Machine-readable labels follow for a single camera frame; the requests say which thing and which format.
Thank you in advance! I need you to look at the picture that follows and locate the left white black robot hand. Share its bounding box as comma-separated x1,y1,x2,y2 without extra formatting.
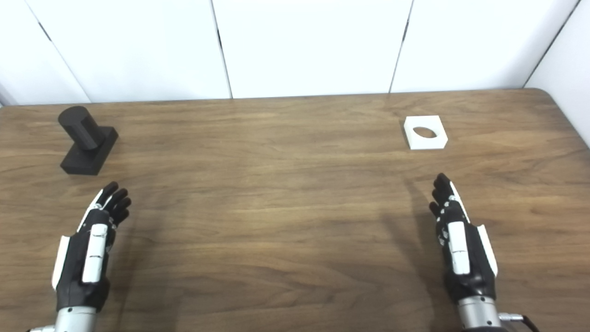
52,181,132,311

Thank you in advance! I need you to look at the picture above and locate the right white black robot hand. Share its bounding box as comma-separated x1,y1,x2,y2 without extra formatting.
429,173,499,303

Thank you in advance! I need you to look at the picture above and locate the black peg with square base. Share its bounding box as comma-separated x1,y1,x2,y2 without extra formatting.
58,106,119,176

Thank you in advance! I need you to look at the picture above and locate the white square piece with hole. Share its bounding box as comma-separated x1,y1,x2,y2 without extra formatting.
404,115,448,151

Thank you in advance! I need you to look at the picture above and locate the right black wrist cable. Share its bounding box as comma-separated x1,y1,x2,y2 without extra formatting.
498,312,541,332

